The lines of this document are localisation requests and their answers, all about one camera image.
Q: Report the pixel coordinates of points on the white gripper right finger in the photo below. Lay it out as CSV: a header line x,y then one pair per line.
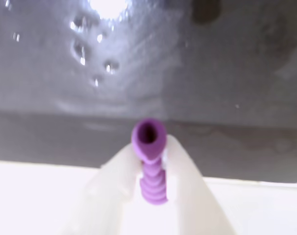
x,y
195,195

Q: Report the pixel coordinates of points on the black glossy mat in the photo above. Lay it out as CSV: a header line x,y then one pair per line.
x,y
148,73

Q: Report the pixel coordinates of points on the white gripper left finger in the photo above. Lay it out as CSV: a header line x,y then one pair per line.
x,y
106,195

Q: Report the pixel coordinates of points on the purple ribbed pen grip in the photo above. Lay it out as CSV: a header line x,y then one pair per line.
x,y
151,151

